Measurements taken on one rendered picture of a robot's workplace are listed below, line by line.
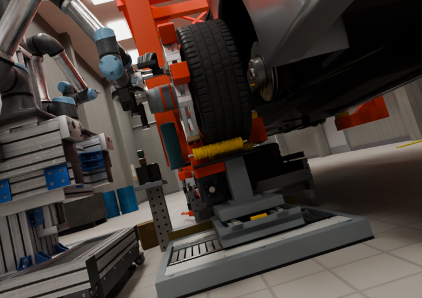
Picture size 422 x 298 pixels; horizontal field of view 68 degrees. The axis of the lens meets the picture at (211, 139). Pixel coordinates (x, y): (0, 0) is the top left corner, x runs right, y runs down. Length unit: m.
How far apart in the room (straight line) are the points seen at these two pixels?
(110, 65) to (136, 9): 1.22
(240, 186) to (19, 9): 1.19
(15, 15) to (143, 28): 1.04
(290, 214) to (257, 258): 0.27
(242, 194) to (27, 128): 0.99
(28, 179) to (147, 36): 1.24
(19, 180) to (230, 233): 0.87
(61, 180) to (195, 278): 0.64
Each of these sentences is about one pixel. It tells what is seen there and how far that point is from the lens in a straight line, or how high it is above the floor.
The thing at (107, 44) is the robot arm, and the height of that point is 0.94.
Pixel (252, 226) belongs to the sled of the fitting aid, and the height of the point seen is 0.14.
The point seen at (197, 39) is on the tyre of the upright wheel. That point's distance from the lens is 1.47.
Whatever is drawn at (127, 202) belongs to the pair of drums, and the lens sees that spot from 9.77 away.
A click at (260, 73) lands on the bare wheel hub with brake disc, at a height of 0.82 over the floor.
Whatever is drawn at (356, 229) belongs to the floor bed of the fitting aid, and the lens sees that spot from 1.35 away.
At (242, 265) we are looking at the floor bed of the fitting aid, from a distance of 1.23.
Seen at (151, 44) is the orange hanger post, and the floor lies 1.34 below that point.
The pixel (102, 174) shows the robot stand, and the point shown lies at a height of 0.55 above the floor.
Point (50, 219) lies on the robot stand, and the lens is 1.63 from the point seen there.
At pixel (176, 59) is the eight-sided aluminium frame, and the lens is 1.46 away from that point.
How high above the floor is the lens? 0.39
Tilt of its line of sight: 6 degrees up
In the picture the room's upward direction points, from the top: 16 degrees counter-clockwise
